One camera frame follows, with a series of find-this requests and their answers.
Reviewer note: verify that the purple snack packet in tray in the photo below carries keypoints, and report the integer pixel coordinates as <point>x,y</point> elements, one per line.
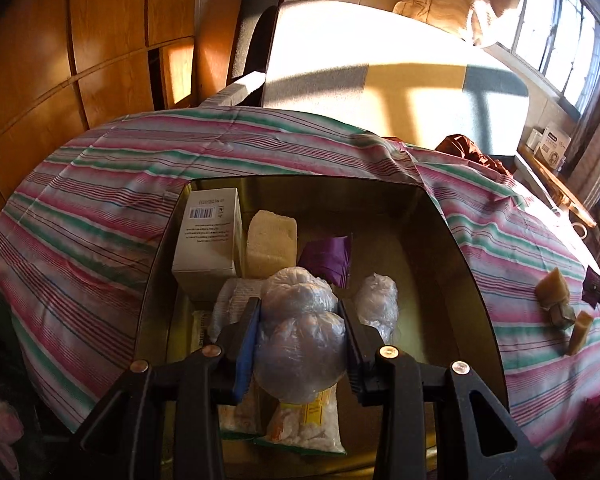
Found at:
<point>329,259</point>

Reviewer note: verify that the wooden wardrobe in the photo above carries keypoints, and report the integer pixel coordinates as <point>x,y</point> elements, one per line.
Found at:
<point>67,66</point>

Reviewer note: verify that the wooden side table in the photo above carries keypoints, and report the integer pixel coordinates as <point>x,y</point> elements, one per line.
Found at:
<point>561,195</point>

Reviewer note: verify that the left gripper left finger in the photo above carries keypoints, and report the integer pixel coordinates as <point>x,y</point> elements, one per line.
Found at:
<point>214,375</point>

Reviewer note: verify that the yellow green label snack bag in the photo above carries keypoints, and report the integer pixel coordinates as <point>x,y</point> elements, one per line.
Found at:
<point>311,428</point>

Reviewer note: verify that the white mattress headboard panel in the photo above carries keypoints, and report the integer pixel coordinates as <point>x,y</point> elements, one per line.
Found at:
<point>392,76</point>

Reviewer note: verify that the purple snack packet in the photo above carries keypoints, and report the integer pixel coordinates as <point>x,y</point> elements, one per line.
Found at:
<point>591,287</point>
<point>329,259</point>

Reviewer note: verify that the clear plastic ball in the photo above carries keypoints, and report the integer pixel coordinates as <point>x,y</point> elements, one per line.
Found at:
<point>301,347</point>

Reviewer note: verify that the brown snack bar packet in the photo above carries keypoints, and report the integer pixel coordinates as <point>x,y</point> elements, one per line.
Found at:
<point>242,421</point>

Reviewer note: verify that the white cardboard box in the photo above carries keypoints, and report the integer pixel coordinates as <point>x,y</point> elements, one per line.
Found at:
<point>210,247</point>

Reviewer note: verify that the white appliance box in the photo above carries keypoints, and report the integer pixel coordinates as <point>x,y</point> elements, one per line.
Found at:
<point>552,147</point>

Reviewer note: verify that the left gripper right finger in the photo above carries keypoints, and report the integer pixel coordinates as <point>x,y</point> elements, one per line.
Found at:
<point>382,375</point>

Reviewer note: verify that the rust red cloth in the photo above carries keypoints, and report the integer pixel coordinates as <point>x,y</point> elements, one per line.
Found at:
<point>461,146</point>

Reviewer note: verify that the yellow sponge block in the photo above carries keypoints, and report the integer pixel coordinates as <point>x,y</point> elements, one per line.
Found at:
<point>271,244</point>
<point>552,290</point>
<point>581,328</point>

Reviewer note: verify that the window with bars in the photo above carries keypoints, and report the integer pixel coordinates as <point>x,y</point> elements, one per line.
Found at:
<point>553,47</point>

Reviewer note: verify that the striped bed sheet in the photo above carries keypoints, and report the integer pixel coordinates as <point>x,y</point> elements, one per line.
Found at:
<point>78,236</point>

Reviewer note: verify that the grey towel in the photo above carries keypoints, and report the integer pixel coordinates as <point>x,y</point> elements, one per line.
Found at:
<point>231,302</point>

